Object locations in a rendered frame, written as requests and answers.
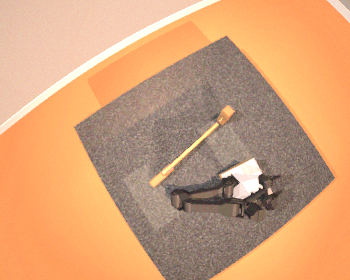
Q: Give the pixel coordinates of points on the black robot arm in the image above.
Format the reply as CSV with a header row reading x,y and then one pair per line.
x,y
229,206

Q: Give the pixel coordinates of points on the long wooden rail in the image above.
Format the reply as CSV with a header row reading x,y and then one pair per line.
x,y
189,149

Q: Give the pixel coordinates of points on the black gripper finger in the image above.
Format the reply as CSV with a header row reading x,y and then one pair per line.
x,y
276,194
273,179

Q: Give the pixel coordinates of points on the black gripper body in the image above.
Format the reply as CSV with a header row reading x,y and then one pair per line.
x,y
265,183

